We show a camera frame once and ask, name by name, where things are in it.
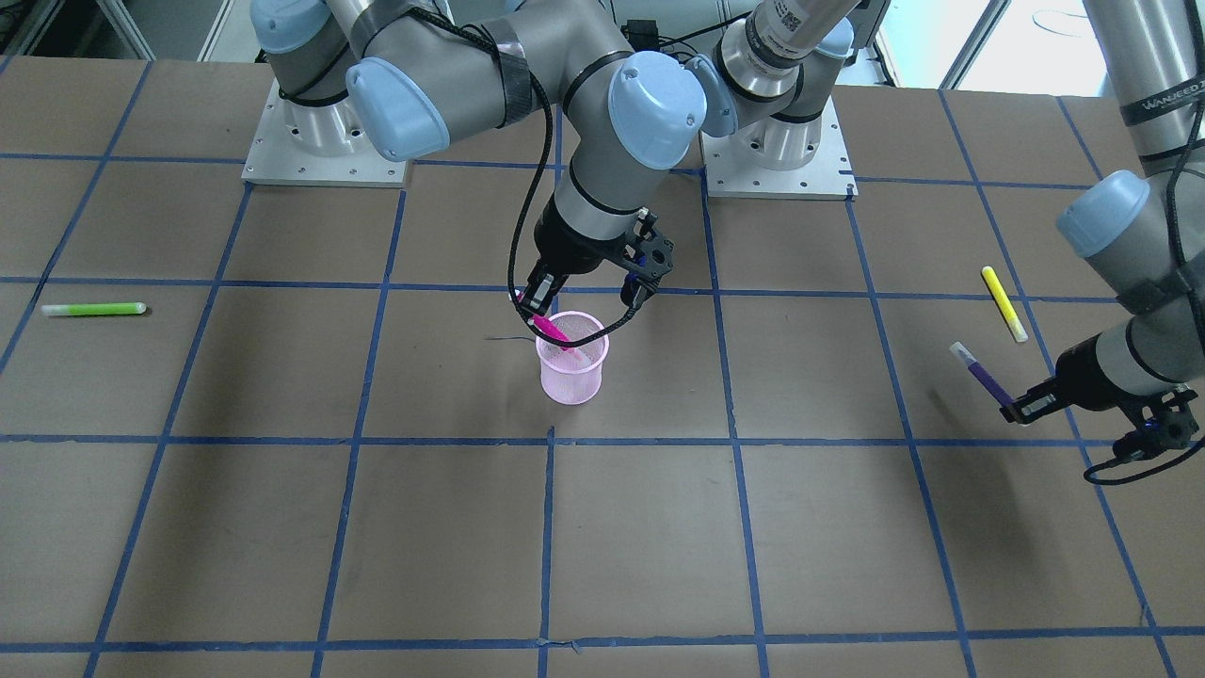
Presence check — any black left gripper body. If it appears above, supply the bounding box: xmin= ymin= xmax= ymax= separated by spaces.
xmin=1053 ymin=334 xmax=1199 ymax=462

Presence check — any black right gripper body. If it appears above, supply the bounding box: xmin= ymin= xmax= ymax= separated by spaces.
xmin=534 ymin=206 xmax=675 ymax=283

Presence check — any pink pen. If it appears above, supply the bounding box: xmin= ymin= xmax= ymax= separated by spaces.
xmin=521 ymin=312 xmax=575 ymax=352

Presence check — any purple pen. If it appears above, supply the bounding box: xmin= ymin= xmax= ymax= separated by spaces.
xmin=948 ymin=342 xmax=1013 ymax=407

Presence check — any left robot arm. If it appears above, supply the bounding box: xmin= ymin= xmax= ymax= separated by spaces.
xmin=972 ymin=1 xmax=1203 ymax=485

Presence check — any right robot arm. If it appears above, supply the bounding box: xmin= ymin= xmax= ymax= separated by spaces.
xmin=249 ymin=1 xmax=709 ymax=317

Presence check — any pink mesh cup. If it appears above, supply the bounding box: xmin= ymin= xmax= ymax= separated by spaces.
xmin=537 ymin=312 xmax=609 ymax=405

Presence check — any yellow pen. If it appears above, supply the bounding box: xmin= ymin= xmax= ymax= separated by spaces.
xmin=980 ymin=266 xmax=1029 ymax=344

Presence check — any green pen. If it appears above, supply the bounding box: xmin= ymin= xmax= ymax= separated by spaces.
xmin=40 ymin=303 xmax=148 ymax=317

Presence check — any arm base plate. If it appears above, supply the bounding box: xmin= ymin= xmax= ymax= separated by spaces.
xmin=241 ymin=79 xmax=410 ymax=189
xmin=700 ymin=99 xmax=860 ymax=201

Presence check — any black braided cable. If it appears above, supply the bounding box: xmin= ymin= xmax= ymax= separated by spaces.
xmin=415 ymin=5 xmax=660 ymax=350

